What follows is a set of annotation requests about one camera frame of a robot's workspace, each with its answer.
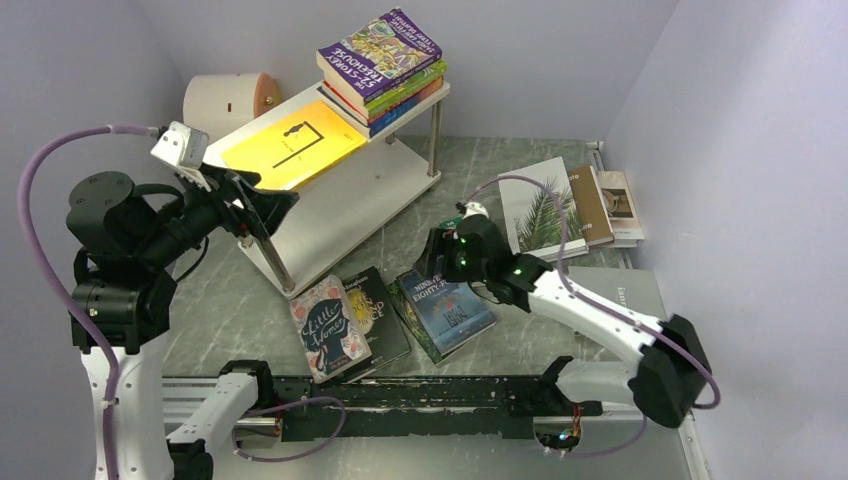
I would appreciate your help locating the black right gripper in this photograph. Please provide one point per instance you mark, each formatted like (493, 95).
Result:
(442, 242)

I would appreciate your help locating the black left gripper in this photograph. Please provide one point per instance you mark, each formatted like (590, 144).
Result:
(260, 210)

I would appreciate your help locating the blue Nineteen Eighty-Four book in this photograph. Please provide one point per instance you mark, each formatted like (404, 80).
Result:
(452, 313)

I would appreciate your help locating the yellow Little Prince book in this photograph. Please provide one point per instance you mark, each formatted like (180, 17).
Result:
(292, 151)

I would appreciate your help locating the black Moon and Sixpence book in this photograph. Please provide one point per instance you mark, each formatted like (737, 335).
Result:
(378, 321)

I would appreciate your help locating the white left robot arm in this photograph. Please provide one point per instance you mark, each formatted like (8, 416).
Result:
(130, 235)

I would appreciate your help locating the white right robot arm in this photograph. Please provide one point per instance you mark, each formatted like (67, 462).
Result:
(662, 367)

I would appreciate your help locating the blue orange book in stack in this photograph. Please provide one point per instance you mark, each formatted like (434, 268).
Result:
(382, 121)

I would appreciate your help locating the green treehouse book in stack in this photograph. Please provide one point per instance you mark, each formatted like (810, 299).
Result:
(395, 95)

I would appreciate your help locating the green 104-storey treehouse book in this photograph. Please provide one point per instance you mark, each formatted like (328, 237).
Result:
(451, 223)

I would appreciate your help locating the dark green garden book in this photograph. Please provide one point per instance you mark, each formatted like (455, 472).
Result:
(412, 322)

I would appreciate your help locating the white palm leaf book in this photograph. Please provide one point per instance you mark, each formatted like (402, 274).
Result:
(538, 205)

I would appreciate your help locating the white two-tier shelf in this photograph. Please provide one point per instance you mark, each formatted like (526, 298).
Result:
(347, 204)

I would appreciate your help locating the white tape roll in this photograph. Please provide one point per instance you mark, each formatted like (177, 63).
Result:
(220, 104)

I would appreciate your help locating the floral Little Women book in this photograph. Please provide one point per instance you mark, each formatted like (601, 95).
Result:
(328, 330)

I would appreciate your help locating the brown cover book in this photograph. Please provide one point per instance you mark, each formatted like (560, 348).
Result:
(595, 224)

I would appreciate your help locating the white magazine with photo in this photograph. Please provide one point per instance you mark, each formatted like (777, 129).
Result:
(621, 210)

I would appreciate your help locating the purple treehouse book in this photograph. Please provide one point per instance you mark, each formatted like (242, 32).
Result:
(378, 57)

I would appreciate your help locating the grey laptop box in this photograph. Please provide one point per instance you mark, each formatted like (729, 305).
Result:
(634, 289)

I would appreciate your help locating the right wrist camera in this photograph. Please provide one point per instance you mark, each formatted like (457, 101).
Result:
(472, 208)

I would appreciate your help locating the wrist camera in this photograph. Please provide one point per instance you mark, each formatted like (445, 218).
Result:
(182, 148)
(472, 208)

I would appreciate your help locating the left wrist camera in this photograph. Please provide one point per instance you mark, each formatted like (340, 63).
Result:
(182, 148)

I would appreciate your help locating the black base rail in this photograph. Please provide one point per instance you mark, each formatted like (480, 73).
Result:
(503, 405)

